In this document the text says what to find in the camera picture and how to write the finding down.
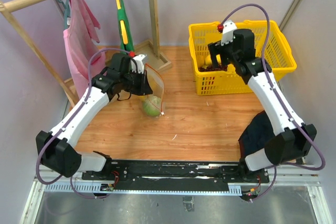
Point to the green cabbage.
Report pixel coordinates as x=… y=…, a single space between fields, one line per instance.
x=152 y=105

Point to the clear zip top bag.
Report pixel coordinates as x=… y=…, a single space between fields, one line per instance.
x=159 y=92

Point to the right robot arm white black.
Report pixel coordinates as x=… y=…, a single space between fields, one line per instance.
x=293 y=137

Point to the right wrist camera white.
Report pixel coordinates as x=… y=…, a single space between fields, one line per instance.
x=227 y=29

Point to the aluminium frame rail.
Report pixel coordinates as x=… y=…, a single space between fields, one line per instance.
x=291 y=196

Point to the dark navy cloth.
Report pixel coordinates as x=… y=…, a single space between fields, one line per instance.
x=255 y=136

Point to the yellow hanger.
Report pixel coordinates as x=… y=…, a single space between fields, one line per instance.
x=122 y=23

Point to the green shirt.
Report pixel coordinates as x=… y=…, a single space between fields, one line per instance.
x=130 y=45

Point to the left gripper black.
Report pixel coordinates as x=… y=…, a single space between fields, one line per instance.
x=144 y=88

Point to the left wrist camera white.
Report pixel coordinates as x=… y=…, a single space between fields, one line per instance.
x=138 y=62

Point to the teal hanger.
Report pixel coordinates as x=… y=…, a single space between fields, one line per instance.
x=66 y=12

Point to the yellow bell pepper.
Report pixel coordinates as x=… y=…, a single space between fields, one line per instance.
x=153 y=82

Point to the yellow mango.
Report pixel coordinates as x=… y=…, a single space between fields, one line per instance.
x=208 y=61

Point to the dark red grapes bunch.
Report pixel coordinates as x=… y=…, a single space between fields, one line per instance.
x=209 y=68

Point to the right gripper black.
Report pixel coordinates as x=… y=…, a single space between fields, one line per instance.
x=217 y=48

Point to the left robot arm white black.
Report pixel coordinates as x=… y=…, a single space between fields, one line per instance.
x=56 y=148

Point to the pink shirt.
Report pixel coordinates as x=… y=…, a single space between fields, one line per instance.
x=80 y=36

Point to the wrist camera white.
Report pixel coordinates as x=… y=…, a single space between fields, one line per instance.
x=138 y=62
x=227 y=29

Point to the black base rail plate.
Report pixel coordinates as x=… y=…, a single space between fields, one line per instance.
x=177 y=176

